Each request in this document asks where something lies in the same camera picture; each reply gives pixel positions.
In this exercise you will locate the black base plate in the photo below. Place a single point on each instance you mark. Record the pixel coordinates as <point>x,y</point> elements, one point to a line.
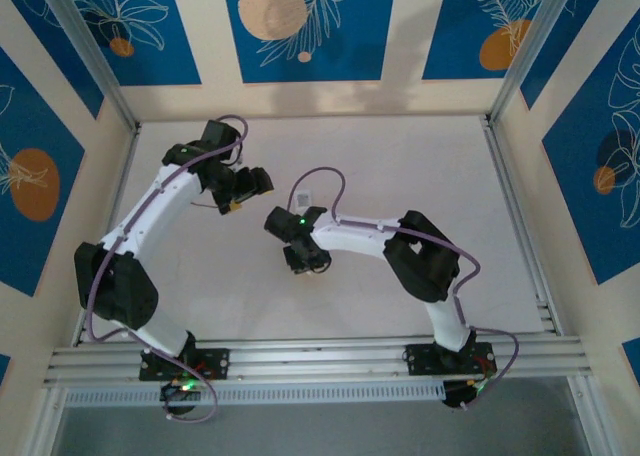
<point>420,361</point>
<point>217,363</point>

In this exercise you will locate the left aluminium frame post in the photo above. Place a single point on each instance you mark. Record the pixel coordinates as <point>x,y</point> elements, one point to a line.
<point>92,51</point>

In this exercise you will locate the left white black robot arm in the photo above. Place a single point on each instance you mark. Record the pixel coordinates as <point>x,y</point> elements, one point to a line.
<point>150,206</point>

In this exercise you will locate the left aluminium side rail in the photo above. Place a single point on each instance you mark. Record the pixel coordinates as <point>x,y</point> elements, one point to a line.
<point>116,201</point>

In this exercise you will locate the right aluminium frame leg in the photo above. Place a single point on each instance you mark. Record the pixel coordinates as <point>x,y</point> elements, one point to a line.
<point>590,416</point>

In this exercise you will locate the aluminium frame leg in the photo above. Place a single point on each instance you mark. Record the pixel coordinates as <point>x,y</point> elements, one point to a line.
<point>590,416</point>
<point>45,426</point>

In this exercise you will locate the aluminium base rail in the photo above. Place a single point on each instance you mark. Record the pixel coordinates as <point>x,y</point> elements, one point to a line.
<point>320,361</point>

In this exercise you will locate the right black controller box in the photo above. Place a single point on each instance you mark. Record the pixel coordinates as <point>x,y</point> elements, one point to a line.
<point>457,395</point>

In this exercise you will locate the left aluminium frame leg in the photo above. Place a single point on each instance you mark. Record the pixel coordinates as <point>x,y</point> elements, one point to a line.
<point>45,426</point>

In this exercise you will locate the right aluminium frame post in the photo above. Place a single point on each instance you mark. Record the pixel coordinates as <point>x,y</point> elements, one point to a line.
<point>536,51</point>

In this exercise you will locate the aluminium side rail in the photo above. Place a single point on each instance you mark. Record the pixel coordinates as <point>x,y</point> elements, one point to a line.
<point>116,201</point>
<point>515,201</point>

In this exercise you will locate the left black controller box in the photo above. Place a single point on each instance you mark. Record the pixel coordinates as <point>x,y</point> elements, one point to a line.
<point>175,395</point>

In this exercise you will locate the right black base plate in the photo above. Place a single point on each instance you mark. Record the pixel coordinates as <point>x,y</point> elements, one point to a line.
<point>420,361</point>

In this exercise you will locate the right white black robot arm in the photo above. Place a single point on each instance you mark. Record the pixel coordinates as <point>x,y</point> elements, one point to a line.
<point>350,233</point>

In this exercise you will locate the aluminium frame post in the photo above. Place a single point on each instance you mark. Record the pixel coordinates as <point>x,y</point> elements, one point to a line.
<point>92,51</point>
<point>536,51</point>

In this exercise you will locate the white tube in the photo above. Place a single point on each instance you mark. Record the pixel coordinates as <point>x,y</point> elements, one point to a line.
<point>302,198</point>

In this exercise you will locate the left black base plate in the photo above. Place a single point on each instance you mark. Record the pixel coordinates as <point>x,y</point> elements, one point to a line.
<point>217,363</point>

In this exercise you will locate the right aluminium side rail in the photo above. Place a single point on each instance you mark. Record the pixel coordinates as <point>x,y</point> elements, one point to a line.
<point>515,201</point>

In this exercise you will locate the black controller box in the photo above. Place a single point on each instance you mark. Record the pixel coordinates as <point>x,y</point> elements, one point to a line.
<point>175,395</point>
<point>457,395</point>

